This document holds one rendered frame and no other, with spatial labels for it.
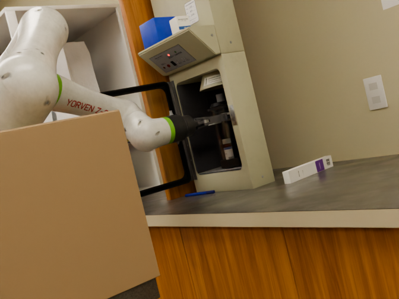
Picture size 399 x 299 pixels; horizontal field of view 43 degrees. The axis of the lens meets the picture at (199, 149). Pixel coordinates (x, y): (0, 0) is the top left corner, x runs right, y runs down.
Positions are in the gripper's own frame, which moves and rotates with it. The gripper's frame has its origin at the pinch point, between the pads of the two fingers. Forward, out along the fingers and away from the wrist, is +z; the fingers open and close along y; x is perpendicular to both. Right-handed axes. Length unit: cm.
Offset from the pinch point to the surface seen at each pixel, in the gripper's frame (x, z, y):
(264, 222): 29, -37, -47
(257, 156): 15.8, -1.1, -13.9
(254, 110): 0.1, 2.3, -13.9
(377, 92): 4, 36, -41
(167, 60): -24.7, -13.2, 7.7
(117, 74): -42, 36, 125
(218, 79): -13.5, -3.0, -5.1
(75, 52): -58, 12, 126
